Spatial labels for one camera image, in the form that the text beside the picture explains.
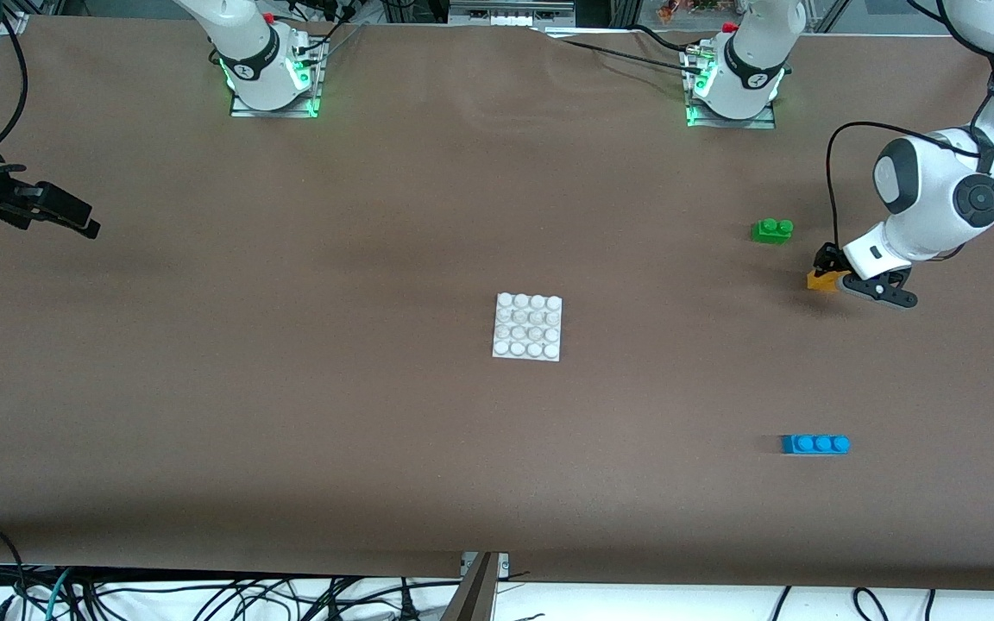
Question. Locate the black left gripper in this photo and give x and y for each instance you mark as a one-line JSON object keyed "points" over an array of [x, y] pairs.
{"points": [[828, 258]]}

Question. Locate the yellow two-stud block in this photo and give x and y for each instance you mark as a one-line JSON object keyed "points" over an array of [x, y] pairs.
{"points": [[820, 285]]}

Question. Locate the white studded base plate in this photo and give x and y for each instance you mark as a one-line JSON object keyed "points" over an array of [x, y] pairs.
{"points": [[527, 328]]}

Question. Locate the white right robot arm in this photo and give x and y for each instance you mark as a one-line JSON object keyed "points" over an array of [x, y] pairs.
{"points": [[255, 52]]}

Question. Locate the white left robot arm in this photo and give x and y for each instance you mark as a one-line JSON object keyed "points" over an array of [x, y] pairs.
{"points": [[937, 198]]}

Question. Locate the green two-stud block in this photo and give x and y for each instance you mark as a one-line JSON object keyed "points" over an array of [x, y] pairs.
{"points": [[770, 233]]}

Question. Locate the blue three-stud block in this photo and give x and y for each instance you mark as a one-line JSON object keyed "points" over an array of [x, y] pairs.
{"points": [[814, 445]]}

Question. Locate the colourful background object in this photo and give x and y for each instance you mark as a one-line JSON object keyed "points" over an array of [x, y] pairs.
{"points": [[687, 9]]}

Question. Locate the brown paper table cover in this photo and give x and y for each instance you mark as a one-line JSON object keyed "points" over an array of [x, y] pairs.
{"points": [[635, 483]]}

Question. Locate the white power strip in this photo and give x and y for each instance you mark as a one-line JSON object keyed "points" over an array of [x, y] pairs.
{"points": [[506, 17]]}

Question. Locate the silver table corner bracket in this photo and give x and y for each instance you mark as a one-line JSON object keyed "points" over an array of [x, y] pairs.
{"points": [[17, 23]]}

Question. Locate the aluminium frame profile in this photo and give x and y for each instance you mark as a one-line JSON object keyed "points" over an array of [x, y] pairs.
{"points": [[829, 13]]}

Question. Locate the silver metal bracket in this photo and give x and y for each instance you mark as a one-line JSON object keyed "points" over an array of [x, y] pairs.
{"points": [[504, 565]]}

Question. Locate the dark metal post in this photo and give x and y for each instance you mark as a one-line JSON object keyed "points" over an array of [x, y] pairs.
{"points": [[471, 599]]}

